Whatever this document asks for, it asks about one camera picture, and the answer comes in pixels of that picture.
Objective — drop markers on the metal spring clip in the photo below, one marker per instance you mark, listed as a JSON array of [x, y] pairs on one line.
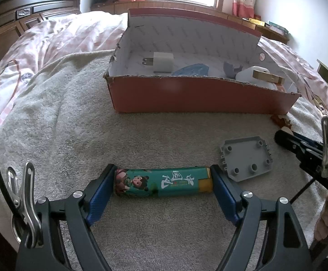
[[29, 203]]

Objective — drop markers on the blue plastic piece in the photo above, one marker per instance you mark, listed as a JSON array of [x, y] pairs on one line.
[[190, 70]]

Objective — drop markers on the green cartoon lighter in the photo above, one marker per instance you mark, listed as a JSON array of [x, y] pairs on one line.
[[158, 185]]

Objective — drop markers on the white rounded case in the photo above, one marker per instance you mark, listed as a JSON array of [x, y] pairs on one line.
[[247, 76]]

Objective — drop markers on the wooden block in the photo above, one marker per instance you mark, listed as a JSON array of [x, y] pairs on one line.
[[268, 76]]

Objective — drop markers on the grey plastic plate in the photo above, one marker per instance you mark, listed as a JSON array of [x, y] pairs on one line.
[[245, 158]]

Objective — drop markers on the white power adapter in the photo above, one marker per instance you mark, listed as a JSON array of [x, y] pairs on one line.
[[161, 62]]

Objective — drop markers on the small red figure toy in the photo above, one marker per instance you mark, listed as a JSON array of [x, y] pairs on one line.
[[281, 121]]

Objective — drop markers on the orange small object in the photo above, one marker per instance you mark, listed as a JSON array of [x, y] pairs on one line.
[[280, 87]]

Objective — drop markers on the green book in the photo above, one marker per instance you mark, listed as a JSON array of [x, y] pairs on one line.
[[278, 26]]

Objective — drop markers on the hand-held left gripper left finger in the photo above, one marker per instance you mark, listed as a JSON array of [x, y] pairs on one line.
[[101, 196]]

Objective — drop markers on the dark wooden headboard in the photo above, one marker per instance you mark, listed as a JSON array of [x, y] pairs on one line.
[[34, 8]]

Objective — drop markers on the yellow book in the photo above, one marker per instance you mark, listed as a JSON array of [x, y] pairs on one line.
[[254, 21]]

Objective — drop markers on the red cardboard box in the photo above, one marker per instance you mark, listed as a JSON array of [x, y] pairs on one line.
[[195, 96]]

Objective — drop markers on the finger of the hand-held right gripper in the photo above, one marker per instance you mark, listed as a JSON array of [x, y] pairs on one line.
[[286, 140], [305, 141]]

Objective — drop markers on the beige towel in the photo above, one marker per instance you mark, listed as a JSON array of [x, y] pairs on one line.
[[67, 124]]

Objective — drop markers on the pink printed bedsheet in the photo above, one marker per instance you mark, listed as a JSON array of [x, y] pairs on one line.
[[67, 34]]

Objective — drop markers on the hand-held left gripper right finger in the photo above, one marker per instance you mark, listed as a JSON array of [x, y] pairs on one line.
[[223, 196]]

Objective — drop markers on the grey spiked plastic piece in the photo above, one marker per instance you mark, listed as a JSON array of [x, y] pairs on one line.
[[231, 69]]

